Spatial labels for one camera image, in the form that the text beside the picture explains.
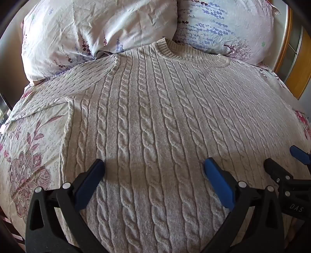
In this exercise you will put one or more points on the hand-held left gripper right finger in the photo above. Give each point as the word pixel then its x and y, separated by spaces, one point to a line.
pixel 218 183

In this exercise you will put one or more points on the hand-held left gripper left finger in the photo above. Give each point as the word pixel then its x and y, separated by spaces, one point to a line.
pixel 89 185

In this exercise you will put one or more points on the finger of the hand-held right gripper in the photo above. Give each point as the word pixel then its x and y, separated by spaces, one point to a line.
pixel 277 170
pixel 300 155

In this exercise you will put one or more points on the floral bed sheet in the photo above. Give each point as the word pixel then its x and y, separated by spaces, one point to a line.
pixel 31 155

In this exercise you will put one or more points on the wooden glass door wardrobe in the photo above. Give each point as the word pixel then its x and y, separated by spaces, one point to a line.
pixel 292 46

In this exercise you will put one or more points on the blue floral pillow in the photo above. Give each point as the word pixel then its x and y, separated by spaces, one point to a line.
pixel 226 26

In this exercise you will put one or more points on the white floral pillow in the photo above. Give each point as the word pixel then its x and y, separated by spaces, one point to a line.
pixel 80 31

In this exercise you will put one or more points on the dark wooden bed frame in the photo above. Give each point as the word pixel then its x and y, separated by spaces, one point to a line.
pixel 9 233

